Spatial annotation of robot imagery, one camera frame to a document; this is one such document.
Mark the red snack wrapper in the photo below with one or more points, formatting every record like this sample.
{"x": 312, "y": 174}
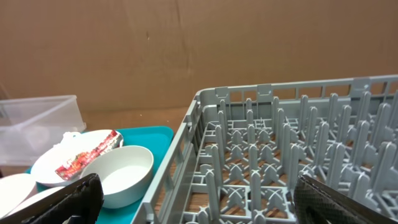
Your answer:
{"x": 85, "y": 148}

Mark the large white plate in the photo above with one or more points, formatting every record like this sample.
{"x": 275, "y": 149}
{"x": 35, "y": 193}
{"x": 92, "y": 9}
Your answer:
{"x": 43, "y": 169}

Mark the grey-white bowl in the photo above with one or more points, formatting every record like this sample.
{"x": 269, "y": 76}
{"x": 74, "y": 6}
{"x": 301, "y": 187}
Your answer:
{"x": 125, "y": 174}

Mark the white cup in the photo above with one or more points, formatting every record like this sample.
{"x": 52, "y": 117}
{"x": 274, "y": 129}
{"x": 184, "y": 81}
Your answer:
{"x": 35, "y": 198}

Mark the grey dishwasher rack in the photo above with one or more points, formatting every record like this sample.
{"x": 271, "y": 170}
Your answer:
{"x": 239, "y": 150}

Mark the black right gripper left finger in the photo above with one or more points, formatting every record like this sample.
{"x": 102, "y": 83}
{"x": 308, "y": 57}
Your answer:
{"x": 79, "y": 202}

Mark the clear plastic bin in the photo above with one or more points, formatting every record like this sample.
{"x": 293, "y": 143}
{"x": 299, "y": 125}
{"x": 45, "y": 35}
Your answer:
{"x": 31, "y": 126}

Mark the pink bowl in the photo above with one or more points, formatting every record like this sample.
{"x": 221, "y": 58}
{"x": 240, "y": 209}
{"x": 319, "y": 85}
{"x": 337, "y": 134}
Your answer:
{"x": 14, "y": 190}

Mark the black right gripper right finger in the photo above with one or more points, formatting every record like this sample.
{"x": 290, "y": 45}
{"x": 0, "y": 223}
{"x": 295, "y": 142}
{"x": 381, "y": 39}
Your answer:
{"x": 316, "y": 203}

